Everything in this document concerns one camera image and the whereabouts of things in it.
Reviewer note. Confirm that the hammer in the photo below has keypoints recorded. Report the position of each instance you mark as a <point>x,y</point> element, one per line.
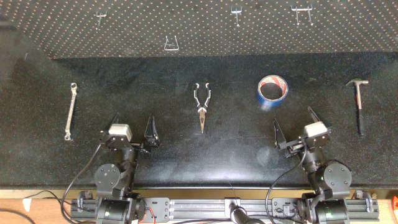
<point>358,96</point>

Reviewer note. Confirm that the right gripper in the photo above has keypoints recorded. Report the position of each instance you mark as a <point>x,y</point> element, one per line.
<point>315,142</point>

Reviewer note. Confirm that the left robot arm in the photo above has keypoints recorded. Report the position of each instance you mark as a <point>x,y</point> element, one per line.
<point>107,177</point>

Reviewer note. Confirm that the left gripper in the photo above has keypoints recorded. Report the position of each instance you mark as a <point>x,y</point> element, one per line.
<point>116,143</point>

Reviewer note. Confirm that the orange plastic piece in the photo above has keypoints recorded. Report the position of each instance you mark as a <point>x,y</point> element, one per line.
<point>395,205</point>

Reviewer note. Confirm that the black and white pliers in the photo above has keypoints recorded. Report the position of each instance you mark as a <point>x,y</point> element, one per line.
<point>202,112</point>

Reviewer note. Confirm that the black round pole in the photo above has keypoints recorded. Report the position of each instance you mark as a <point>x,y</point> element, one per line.
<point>242,216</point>

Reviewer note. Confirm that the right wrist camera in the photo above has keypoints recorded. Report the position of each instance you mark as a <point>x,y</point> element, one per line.
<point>315,129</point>

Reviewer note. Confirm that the mounting rail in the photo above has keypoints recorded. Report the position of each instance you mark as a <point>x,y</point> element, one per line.
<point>192,210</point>

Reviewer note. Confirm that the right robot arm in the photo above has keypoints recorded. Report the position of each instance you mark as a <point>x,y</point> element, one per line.
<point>337,179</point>

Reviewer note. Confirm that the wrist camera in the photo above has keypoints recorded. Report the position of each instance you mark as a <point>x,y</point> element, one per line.
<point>315,129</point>
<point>120,131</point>

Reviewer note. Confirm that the roll of blue tape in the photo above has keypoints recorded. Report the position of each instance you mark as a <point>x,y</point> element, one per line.
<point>264,100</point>

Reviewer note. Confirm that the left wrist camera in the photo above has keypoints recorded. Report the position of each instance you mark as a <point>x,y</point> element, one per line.
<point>120,131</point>

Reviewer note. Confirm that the white paper tag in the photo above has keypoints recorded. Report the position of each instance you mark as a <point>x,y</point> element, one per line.
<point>27,203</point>

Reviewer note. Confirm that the black pegboard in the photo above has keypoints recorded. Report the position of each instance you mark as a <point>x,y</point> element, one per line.
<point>199,31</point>

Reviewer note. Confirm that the wrench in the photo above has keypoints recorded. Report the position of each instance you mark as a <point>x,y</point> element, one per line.
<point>71,112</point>

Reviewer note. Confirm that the metal hook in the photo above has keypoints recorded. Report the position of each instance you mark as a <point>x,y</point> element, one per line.
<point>236,15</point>
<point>301,9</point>
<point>171,49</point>
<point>101,14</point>

